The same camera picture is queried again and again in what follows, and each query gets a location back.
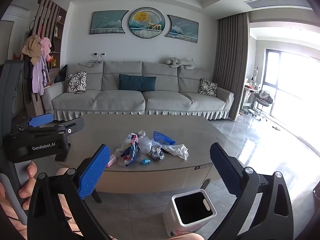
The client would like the white cloth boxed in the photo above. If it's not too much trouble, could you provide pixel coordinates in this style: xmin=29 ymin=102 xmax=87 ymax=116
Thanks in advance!
xmin=160 ymin=144 xmax=189 ymax=161

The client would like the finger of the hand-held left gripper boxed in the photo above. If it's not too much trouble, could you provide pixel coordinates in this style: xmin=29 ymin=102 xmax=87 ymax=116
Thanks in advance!
xmin=11 ymin=114 xmax=54 ymax=133
xmin=32 ymin=117 xmax=85 ymax=141

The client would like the teal cushion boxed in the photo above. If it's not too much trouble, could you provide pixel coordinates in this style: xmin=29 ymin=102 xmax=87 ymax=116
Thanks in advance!
xmin=118 ymin=74 xmax=157 ymax=92

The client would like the person's leg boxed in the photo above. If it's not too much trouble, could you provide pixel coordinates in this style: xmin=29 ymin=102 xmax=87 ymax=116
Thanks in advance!
xmin=172 ymin=232 xmax=205 ymax=240

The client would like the round deer wall painting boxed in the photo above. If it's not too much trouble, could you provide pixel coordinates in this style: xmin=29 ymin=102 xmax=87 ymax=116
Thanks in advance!
xmin=129 ymin=7 xmax=168 ymax=38

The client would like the grey fabric sofa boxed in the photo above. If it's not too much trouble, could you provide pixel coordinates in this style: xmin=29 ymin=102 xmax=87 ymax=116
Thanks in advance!
xmin=44 ymin=60 xmax=235 ymax=121

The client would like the white trash bin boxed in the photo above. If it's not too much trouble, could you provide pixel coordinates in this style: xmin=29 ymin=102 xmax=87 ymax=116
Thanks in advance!
xmin=162 ymin=188 xmax=217 ymax=238

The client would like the pink garment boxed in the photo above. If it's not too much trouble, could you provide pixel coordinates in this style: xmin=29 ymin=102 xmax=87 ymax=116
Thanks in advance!
xmin=41 ymin=37 xmax=52 ymax=57

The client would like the curved mountain wall painting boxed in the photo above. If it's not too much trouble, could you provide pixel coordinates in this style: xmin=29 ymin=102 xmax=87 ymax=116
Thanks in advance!
xmin=165 ymin=15 xmax=200 ymax=43
xmin=89 ymin=10 xmax=129 ymax=35

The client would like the swivel chair with clothes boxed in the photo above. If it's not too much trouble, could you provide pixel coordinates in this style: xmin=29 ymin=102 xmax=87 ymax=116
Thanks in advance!
xmin=254 ymin=90 xmax=273 ymax=122

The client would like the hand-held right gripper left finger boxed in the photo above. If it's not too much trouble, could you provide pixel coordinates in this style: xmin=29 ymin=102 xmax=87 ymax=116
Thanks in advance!
xmin=27 ymin=144 xmax=112 ymax=240

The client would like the dark bag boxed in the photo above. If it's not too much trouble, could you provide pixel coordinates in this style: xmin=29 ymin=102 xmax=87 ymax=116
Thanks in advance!
xmin=54 ymin=64 xmax=68 ymax=83

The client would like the printed plastic wrapper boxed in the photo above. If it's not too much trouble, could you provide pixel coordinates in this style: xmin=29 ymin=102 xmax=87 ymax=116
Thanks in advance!
xmin=117 ymin=133 xmax=140 ymax=167

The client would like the clear plastic bag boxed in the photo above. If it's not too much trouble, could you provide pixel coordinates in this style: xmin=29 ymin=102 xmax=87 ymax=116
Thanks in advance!
xmin=138 ymin=135 xmax=160 ymax=155

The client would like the beige garment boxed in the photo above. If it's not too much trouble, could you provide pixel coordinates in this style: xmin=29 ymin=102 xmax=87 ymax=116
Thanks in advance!
xmin=21 ymin=35 xmax=42 ymax=58

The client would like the purple garment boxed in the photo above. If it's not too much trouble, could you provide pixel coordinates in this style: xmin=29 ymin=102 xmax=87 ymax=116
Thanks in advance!
xmin=31 ymin=55 xmax=50 ymax=96

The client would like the black white floral cushion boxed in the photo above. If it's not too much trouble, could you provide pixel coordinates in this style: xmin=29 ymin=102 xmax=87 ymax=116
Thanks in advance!
xmin=66 ymin=71 xmax=87 ymax=93
xmin=199 ymin=78 xmax=218 ymax=97

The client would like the person's left hand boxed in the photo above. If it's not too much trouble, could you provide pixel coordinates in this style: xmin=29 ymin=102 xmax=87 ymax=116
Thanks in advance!
xmin=19 ymin=161 xmax=38 ymax=210

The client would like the black charger cable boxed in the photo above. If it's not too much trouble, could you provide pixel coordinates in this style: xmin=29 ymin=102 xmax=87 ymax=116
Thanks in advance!
xmin=79 ymin=55 xmax=105 ymax=68

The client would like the wooden slat partition shelf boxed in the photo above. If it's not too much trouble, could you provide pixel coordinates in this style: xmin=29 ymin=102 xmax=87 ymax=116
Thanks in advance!
xmin=25 ymin=0 xmax=67 ymax=117

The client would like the brown curtain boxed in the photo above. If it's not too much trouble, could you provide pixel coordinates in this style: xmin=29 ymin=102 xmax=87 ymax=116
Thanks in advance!
xmin=212 ymin=12 xmax=250 ymax=121

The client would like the blue mesh bag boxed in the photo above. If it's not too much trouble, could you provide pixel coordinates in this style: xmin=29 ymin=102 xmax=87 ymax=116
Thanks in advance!
xmin=153 ymin=131 xmax=177 ymax=145

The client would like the ceiling air vent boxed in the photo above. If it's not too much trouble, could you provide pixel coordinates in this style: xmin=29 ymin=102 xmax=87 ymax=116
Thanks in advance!
xmin=244 ymin=0 xmax=304 ymax=10

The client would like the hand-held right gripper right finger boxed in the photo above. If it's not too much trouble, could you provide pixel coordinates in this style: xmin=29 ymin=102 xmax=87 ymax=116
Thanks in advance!
xmin=209 ymin=142 xmax=294 ymax=240

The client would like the grey plush toy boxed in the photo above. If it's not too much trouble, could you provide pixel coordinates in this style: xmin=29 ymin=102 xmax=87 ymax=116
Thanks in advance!
xmin=165 ymin=57 xmax=196 ymax=70

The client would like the silver foil wrapper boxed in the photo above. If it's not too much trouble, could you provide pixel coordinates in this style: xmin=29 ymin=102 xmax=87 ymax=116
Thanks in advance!
xmin=149 ymin=147 xmax=165 ymax=160

